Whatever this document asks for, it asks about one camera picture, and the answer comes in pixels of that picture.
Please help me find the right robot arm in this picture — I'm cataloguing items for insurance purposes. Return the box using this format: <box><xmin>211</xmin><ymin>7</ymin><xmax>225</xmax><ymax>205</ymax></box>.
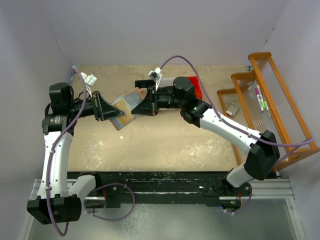
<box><xmin>131</xmin><ymin>76</ymin><xmax>280</xmax><ymax>196</ymax></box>

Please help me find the black plastic bin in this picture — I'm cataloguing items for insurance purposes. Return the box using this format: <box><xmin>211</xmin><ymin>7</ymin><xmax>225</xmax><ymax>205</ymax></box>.
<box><xmin>134</xmin><ymin>79</ymin><xmax>156</xmax><ymax>95</ymax></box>

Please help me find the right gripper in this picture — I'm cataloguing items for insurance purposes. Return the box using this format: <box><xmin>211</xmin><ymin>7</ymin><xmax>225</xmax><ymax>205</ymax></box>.
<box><xmin>132</xmin><ymin>84</ymin><xmax>185</xmax><ymax>116</ymax></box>

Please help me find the orange wooden tiered rack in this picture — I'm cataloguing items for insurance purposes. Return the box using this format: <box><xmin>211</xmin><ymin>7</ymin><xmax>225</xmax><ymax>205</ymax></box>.
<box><xmin>217</xmin><ymin>52</ymin><xmax>312</xmax><ymax>156</ymax></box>

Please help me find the small grey red box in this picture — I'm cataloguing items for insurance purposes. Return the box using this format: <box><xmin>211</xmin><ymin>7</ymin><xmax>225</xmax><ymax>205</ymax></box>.
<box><xmin>226</xmin><ymin>102</ymin><xmax>239</xmax><ymax>117</ymax></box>

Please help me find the purple marker pen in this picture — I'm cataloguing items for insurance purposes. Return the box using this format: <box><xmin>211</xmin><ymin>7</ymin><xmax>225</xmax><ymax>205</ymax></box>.
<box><xmin>255</xmin><ymin>87</ymin><xmax>264</xmax><ymax>113</ymax></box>

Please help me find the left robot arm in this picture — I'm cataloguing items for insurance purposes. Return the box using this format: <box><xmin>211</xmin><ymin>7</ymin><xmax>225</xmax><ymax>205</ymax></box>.
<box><xmin>27</xmin><ymin>82</ymin><xmax>124</xmax><ymax>225</ymax></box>

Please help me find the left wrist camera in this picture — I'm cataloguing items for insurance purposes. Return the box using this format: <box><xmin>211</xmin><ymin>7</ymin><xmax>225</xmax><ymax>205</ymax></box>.
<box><xmin>80</xmin><ymin>72</ymin><xmax>97</xmax><ymax>87</ymax></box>

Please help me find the green marker pen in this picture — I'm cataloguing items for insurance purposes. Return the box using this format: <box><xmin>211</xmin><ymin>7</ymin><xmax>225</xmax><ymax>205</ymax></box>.
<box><xmin>262</xmin><ymin>98</ymin><xmax>272</xmax><ymax>119</ymax></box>

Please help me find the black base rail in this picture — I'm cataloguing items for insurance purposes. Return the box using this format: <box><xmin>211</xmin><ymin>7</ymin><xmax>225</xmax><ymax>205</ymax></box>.
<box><xmin>43</xmin><ymin>171</ymin><xmax>281</xmax><ymax>208</ymax></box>

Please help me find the pink leather card holder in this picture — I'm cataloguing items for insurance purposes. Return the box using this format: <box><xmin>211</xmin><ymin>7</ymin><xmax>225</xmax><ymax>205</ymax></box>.
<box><xmin>110</xmin><ymin>87</ymin><xmax>148</xmax><ymax>131</ymax></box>

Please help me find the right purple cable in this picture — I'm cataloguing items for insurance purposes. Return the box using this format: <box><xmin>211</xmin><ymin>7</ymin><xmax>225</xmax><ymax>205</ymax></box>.
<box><xmin>159</xmin><ymin>55</ymin><xmax>315</xmax><ymax>215</ymax></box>

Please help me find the white plastic bin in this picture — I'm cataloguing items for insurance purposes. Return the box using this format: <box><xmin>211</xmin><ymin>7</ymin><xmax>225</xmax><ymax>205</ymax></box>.
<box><xmin>158</xmin><ymin>77</ymin><xmax>175</xmax><ymax>88</ymax></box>

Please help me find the aluminium frame rail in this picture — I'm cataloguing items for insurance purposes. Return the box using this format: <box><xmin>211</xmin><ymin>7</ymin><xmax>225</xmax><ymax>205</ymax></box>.
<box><xmin>29</xmin><ymin>179</ymin><xmax>294</xmax><ymax>205</ymax></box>

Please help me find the orange credit card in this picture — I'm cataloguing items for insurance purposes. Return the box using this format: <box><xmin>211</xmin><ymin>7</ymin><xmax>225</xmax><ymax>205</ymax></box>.
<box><xmin>111</xmin><ymin>98</ymin><xmax>130</xmax><ymax>117</ymax></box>

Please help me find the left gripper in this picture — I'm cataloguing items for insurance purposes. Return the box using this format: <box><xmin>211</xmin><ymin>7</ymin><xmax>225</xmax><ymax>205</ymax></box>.
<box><xmin>67</xmin><ymin>90</ymin><xmax>124</xmax><ymax>121</ymax></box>

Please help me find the red plastic bin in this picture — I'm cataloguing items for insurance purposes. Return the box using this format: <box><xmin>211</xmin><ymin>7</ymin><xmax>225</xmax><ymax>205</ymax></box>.
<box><xmin>187</xmin><ymin>76</ymin><xmax>203</xmax><ymax>100</ymax></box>

